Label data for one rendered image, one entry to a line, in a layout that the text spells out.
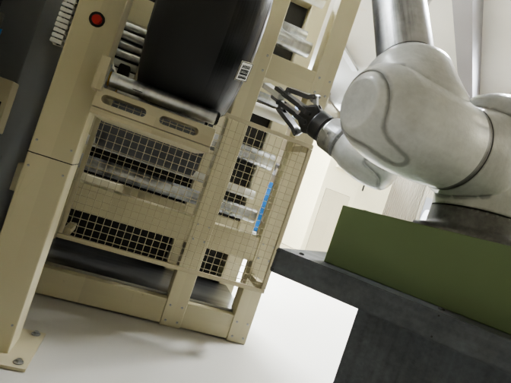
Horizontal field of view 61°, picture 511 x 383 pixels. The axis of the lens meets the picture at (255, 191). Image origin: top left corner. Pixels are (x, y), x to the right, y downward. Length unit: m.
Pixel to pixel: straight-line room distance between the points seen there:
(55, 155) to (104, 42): 0.37
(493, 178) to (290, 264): 0.36
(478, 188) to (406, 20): 0.31
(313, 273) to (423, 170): 0.24
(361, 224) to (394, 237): 0.05
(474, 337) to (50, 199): 1.19
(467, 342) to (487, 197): 0.28
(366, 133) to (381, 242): 0.17
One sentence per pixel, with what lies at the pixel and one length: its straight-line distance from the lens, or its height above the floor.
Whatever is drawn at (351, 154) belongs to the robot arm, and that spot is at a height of 0.88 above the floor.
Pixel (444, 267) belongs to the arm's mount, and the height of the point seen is 0.71.
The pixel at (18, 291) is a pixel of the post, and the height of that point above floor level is 0.20.
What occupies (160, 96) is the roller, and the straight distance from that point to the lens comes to 1.36.
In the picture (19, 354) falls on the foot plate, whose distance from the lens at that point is 1.61.
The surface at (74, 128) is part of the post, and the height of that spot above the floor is 0.73.
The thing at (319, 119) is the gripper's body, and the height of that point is 0.95.
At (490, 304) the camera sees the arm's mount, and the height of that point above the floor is 0.68.
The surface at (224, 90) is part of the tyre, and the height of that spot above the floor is 0.98.
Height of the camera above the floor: 0.72
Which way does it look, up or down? level
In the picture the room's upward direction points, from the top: 19 degrees clockwise
